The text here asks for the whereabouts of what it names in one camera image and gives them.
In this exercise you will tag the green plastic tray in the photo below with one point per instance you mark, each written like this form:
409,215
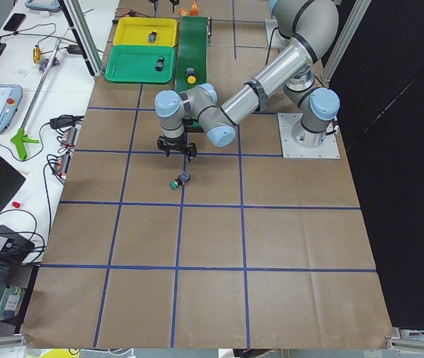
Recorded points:
135,64

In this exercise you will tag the yellow push button switch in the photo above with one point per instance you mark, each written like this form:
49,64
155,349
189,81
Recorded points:
152,37

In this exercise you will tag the green push button switch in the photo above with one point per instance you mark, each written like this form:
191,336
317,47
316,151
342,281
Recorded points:
159,65

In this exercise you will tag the gold resistor block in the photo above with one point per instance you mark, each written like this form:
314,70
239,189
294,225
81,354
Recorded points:
37,54

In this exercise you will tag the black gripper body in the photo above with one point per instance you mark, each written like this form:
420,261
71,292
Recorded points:
174,144

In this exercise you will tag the long metal rod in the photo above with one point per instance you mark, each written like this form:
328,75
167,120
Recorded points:
40,84

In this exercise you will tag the green plastic clip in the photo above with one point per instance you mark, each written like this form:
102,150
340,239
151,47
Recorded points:
19,140

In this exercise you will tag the black smartphone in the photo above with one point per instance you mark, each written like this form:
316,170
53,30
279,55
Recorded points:
14,22

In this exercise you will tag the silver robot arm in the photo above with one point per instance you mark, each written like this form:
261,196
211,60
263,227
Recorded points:
309,28

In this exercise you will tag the green conveyor belt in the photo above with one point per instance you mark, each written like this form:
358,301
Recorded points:
192,52

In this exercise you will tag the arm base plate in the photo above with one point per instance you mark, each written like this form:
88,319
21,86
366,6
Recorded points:
297,143

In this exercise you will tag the aluminium frame post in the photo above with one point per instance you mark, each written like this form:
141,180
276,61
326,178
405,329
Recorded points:
77,23

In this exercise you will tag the yellow plastic tray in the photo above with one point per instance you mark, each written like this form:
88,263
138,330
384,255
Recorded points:
135,31

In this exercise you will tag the orange cylinder marked 4680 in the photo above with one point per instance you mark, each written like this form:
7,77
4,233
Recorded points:
194,9

